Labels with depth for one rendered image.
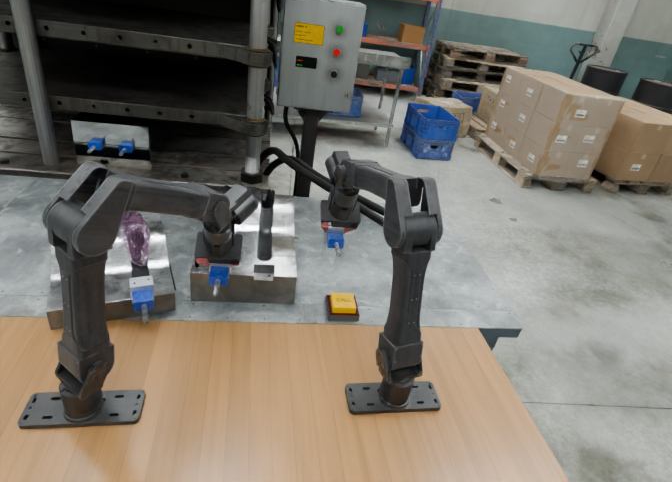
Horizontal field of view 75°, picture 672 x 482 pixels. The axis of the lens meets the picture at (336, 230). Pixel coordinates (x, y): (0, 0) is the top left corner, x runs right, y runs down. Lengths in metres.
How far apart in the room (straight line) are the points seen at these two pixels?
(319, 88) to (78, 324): 1.29
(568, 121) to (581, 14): 4.32
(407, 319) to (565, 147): 3.97
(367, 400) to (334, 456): 0.14
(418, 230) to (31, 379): 0.80
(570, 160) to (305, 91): 3.42
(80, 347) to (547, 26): 8.21
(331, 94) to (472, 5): 6.31
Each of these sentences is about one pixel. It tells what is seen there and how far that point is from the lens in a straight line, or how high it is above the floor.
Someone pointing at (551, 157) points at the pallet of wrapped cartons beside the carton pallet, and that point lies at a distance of 4.68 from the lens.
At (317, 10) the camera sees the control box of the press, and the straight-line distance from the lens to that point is 1.77.
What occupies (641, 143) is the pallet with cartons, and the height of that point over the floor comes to 0.54.
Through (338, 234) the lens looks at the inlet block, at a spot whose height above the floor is 0.95.
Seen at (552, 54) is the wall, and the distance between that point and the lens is 8.67.
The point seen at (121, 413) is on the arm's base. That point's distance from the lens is 0.96.
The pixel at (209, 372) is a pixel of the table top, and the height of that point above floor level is 0.80.
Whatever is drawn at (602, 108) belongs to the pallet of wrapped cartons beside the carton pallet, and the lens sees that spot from 4.76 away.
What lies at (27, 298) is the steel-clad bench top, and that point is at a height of 0.80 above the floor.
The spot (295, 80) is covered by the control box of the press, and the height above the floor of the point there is 1.18.
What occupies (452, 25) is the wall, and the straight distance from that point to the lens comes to 7.94.
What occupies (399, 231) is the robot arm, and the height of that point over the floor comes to 1.19.
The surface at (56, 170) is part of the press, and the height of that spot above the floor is 0.79.
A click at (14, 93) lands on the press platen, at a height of 1.03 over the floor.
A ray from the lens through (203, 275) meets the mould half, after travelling 1.12.
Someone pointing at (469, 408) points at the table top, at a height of 0.80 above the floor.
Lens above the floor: 1.56
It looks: 30 degrees down
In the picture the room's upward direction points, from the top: 9 degrees clockwise
